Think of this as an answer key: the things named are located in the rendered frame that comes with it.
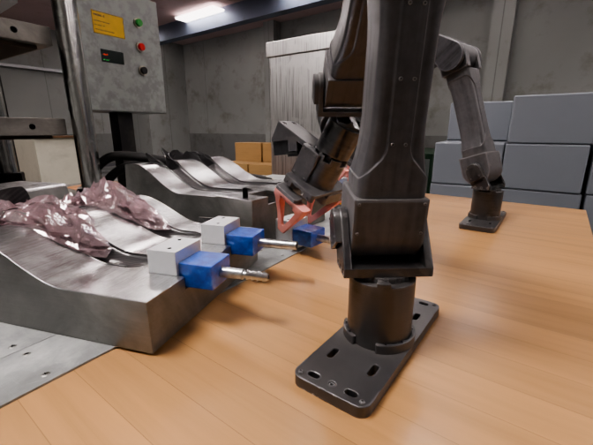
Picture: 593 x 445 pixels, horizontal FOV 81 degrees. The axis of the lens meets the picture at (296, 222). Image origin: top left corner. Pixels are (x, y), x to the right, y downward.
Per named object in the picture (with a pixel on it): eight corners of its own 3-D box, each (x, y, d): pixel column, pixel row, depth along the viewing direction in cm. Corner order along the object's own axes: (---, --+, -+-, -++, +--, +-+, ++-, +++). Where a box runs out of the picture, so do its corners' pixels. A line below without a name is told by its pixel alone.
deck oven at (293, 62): (419, 211, 442) (435, 44, 392) (384, 233, 347) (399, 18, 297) (319, 198, 525) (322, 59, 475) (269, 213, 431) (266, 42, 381)
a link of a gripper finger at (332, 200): (278, 215, 63) (298, 172, 58) (302, 208, 69) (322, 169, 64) (304, 239, 61) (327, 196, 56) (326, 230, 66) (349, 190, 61)
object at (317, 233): (353, 254, 59) (354, 224, 58) (337, 263, 55) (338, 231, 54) (292, 240, 67) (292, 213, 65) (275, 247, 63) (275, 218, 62)
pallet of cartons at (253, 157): (275, 197, 534) (274, 145, 513) (216, 189, 608) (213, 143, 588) (309, 189, 608) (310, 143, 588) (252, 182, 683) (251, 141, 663)
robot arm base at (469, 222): (461, 192, 74) (499, 196, 70) (479, 181, 89) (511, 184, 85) (457, 228, 76) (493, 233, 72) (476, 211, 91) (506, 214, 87)
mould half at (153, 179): (325, 219, 82) (326, 162, 79) (253, 250, 61) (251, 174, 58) (185, 197, 109) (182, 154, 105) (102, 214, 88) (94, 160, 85)
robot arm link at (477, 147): (464, 187, 81) (436, 50, 81) (477, 184, 85) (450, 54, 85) (492, 181, 76) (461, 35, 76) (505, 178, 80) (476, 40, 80)
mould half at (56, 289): (258, 260, 57) (256, 193, 54) (153, 354, 33) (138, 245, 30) (30, 234, 71) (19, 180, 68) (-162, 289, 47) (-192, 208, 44)
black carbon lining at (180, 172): (289, 192, 79) (288, 149, 76) (241, 204, 66) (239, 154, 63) (188, 180, 97) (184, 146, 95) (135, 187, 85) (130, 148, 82)
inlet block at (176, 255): (276, 290, 40) (275, 245, 38) (259, 311, 35) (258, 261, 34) (178, 277, 43) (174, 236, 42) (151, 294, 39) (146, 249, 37)
